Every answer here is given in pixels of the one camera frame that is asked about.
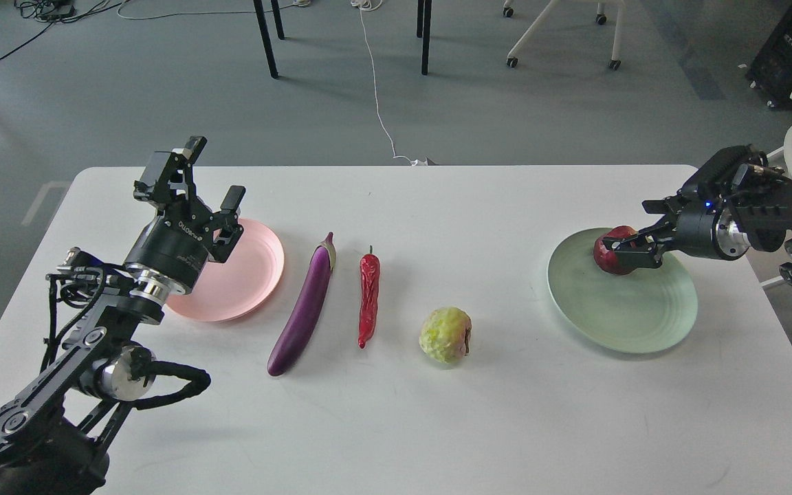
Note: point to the purple eggplant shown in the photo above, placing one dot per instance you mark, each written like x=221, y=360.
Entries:
x=307, y=310

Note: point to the black table leg rear right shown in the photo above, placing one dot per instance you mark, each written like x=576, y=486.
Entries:
x=420, y=16

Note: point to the pink plate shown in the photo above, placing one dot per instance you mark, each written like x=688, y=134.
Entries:
x=226, y=291

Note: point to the red chili pepper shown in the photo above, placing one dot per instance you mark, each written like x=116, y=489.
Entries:
x=369, y=267

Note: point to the green plate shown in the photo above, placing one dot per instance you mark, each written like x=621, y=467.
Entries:
x=643, y=312

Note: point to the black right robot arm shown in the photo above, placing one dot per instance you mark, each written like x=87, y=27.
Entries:
x=737, y=201

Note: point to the black table leg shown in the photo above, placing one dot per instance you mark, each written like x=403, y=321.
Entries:
x=420, y=16
x=266, y=38
x=425, y=40
x=278, y=22

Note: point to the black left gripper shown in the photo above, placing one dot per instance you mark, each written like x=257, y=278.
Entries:
x=179, y=248

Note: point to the red pomegranate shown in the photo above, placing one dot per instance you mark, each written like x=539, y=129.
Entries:
x=606, y=259

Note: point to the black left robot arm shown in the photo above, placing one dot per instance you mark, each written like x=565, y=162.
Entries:
x=55, y=434

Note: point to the black table leg rear left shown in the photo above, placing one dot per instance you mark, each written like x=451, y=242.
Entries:
x=278, y=22

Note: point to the white rolling chair base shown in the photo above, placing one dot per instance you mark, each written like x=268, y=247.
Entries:
x=605, y=11

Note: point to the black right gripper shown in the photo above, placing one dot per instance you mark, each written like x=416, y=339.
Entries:
x=695, y=233

